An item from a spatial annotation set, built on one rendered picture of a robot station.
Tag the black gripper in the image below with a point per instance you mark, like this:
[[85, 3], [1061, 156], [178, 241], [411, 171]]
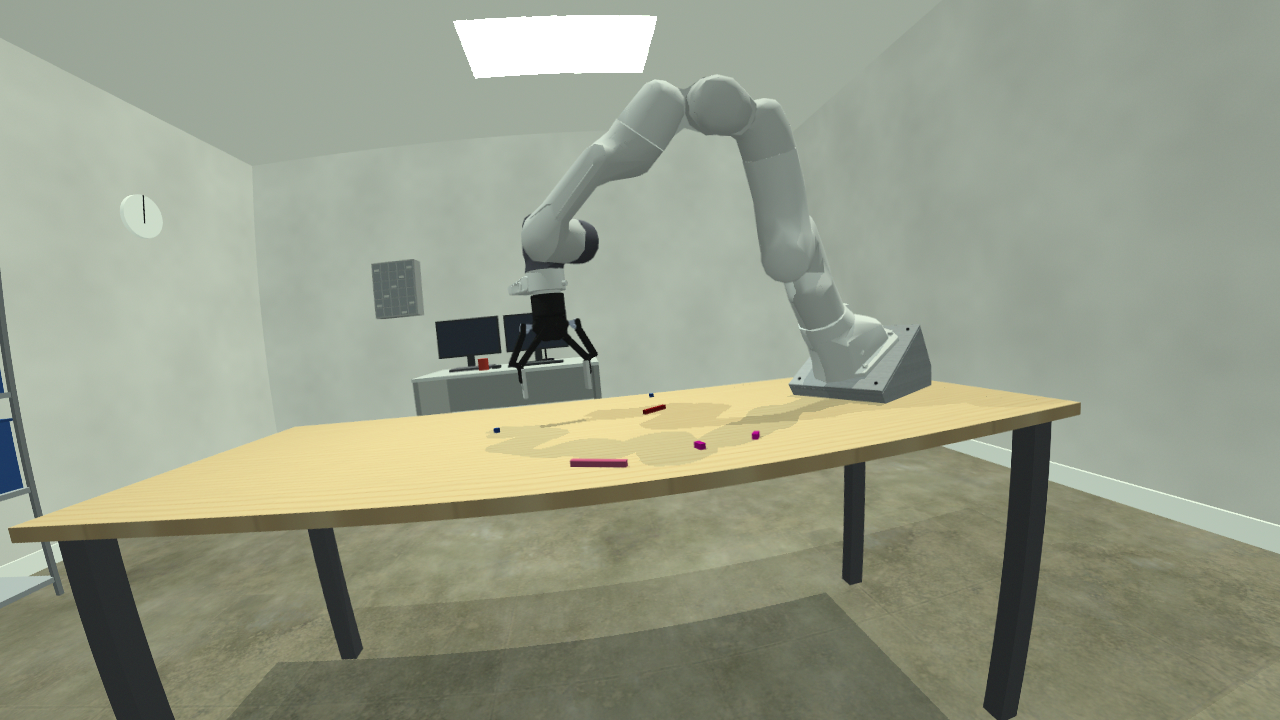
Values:
[[553, 327]]

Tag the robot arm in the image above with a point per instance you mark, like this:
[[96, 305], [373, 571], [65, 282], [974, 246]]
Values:
[[836, 338]]

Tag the pink rod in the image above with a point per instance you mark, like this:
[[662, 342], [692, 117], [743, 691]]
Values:
[[612, 463]]

